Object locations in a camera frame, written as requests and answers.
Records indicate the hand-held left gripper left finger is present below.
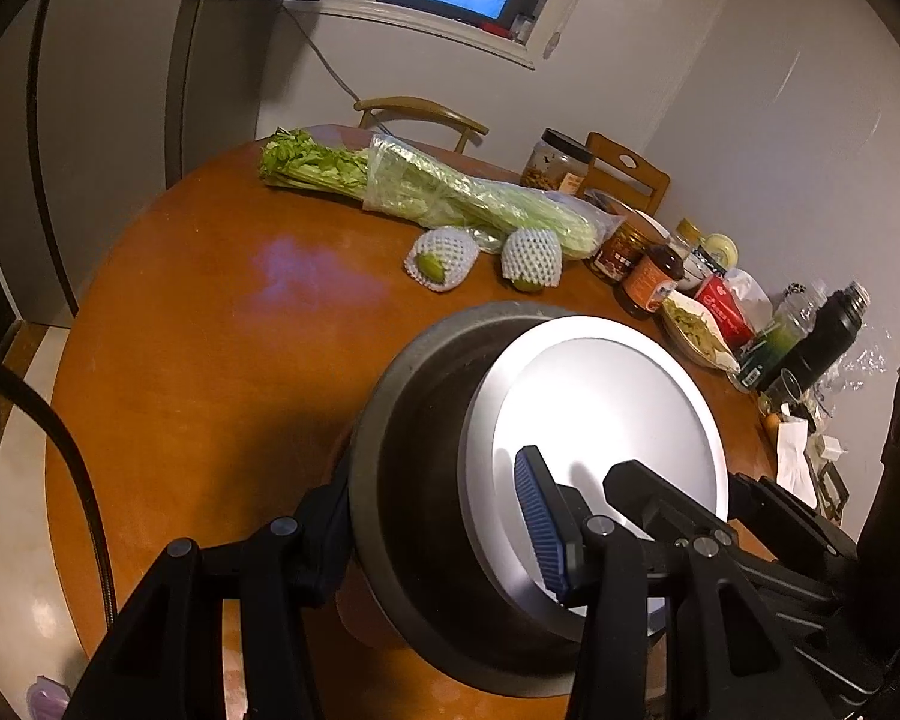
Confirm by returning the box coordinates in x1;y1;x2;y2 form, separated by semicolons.
60;465;353;720

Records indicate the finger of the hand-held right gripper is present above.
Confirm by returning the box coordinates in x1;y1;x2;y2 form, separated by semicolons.
604;457;740;548
729;471;860;567

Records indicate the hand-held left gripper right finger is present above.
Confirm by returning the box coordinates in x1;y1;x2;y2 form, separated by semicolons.
514;445;833;720

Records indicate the large steel bowl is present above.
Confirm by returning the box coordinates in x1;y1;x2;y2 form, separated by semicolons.
347;301;691;700

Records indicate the white paper sheet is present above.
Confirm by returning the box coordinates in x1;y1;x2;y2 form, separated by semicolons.
776;420;818;511

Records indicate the black metal stand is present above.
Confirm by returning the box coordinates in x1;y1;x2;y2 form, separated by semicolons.
817;461;852;518

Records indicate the clear plastic cup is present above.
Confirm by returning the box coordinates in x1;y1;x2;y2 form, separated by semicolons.
759;371;803;417

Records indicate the clear plastic wrap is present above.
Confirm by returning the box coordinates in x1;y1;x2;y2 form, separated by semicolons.
832;330;900;406

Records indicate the white dish of food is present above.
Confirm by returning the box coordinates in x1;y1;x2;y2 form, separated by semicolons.
660;294;742;372

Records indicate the plastic bottle of green liquid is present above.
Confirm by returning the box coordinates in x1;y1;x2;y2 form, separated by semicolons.
735;281;826;392

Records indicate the black thermos flask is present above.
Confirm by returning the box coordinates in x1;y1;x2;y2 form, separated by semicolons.
780;281;871;391

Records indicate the red tissue pack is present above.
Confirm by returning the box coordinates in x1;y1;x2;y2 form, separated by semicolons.
694;268;773;338

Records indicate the dark sauce bottle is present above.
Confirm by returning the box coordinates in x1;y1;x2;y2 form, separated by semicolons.
615;219;702;320

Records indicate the white ceramic bowl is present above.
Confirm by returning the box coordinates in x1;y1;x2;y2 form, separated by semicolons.
679;240;725;293

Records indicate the chili sauce jar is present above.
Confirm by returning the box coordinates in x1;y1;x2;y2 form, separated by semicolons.
592;217;650;284

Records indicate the pale green round container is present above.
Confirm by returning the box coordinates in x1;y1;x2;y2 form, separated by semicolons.
701;234;741;269

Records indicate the green fruit in foam net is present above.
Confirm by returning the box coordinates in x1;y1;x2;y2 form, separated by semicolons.
403;227;481;293
500;227;563;293

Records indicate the purple plastic bag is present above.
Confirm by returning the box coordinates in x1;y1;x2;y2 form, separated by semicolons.
28;676;72;720

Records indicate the clear jar with dark lid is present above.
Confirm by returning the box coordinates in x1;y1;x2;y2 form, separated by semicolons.
521;129;593;192

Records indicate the celery in plastic bag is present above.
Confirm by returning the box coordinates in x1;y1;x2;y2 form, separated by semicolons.
260;129;625;256

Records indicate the curved-back wooden chair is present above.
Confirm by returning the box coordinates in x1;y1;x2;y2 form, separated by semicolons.
355;96;490;155

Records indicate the grey refrigerator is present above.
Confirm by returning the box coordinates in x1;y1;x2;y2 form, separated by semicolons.
0;0;286;316

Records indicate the black wall cable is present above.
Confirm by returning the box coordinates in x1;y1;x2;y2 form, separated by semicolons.
300;7;361;102

